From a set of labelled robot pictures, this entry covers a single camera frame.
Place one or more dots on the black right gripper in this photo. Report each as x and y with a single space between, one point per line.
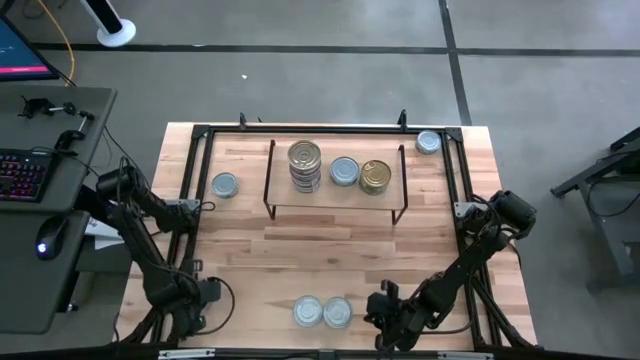
395 322

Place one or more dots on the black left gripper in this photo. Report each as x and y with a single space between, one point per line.
200 295

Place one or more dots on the tuna can white green label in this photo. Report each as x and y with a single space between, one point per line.
225 185
308 310
344 171
338 312
428 142

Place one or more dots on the wooden shelf black metal frame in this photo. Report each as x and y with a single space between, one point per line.
340 200

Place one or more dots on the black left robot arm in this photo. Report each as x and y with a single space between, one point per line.
150 260

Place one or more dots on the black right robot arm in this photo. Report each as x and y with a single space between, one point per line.
465 270

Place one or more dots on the silver table clamp plate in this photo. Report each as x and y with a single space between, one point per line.
465 356
185 354

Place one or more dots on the white paper sheet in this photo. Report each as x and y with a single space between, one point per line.
102 240

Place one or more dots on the black computer mouse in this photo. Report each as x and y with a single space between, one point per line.
50 237

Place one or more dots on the black desk clamp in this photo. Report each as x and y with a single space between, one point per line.
35 106
75 134

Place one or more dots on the black backlit keyboard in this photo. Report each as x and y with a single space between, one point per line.
22 175

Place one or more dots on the gray desk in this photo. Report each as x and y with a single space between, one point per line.
30 125

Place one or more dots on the white round-base stand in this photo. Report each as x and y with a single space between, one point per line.
117 34

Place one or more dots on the computer monitor lit screen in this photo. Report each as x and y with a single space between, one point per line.
20 50

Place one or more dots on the silver mounting bracket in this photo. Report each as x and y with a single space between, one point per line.
462 207
187 204

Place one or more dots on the black rig frame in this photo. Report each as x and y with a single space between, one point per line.
325 130

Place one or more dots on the black side table frame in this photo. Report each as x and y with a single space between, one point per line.
595 170

